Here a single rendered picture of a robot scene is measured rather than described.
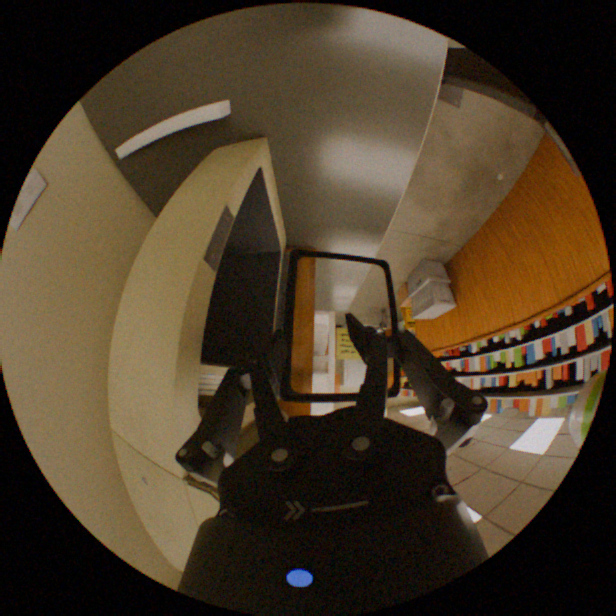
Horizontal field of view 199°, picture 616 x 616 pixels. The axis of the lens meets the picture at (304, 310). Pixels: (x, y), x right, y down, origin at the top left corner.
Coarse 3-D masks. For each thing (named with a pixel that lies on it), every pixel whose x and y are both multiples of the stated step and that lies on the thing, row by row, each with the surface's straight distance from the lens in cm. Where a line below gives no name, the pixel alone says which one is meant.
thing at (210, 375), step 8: (200, 368) 22; (208, 368) 22; (216, 368) 22; (224, 368) 23; (200, 376) 22; (208, 376) 23; (216, 376) 23; (200, 384) 23; (208, 384) 23; (216, 384) 24; (200, 392) 24; (208, 392) 24; (200, 400) 24; (208, 400) 25
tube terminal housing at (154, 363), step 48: (240, 144) 39; (192, 192) 26; (240, 192) 24; (192, 240) 17; (144, 288) 19; (192, 288) 14; (144, 336) 16; (192, 336) 14; (144, 384) 16; (192, 384) 15; (144, 432) 18; (192, 432) 16; (240, 432) 26; (144, 480) 22; (192, 528) 22
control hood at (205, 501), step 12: (252, 432) 27; (240, 444) 23; (252, 444) 24; (192, 480) 16; (192, 492) 17; (204, 492) 16; (216, 492) 16; (192, 504) 18; (204, 504) 17; (216, 504) 16; (204, 516) 19
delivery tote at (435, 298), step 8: (424, 288) 247; (432, 288) 234; (440, 288) 244; (448, 288) 254; (416, 296) 264; (424, 296) 246; (432, 296) 230; (440, 296) 236; (448, 296) 246; (416, 304) 261; (424, 304) 243; (432, 304) 226; (440, 304) 229; (448, 304) 238; (416, 312) 259; (424, 312) 247; (432, 312) 255; (440, 312) 263
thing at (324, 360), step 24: (312, 264) 49; (336, 264) 51; (360, 264) 53; (312, 288) 46; (336, 288) 47; (360, 288) 49; (384, 288) 53; (312, 312) 43; (336, 312) 44; (360, 312) 47; (312, 336) 42; (336, 336) 43; (312, 360) 41; (336, 360) 42; (360, 360) 44; (312, 384) 42; (336, 384) 42; (360, 384) 44
